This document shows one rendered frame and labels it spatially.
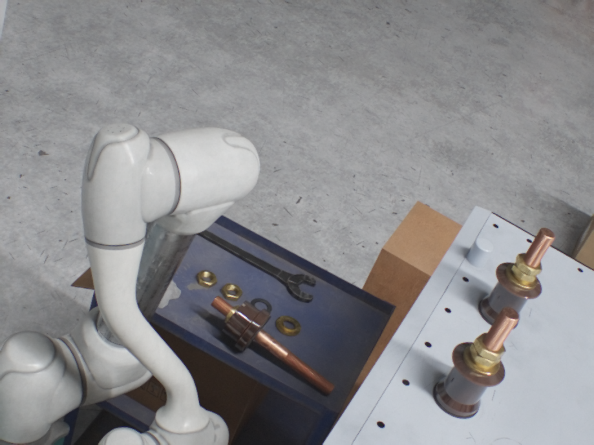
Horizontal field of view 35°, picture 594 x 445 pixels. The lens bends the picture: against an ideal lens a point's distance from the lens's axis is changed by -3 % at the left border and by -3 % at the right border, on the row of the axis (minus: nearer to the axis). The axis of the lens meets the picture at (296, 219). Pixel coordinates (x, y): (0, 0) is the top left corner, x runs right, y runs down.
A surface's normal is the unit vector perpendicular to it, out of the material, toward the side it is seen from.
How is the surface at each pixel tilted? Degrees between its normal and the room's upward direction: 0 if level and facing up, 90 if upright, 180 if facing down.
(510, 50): 0
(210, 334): 0
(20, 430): 92
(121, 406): 0
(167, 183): 59
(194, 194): 82
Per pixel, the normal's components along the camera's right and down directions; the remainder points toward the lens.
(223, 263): 0.31, -0.75
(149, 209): 0.59, 0.42
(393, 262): -0.43, 0.44
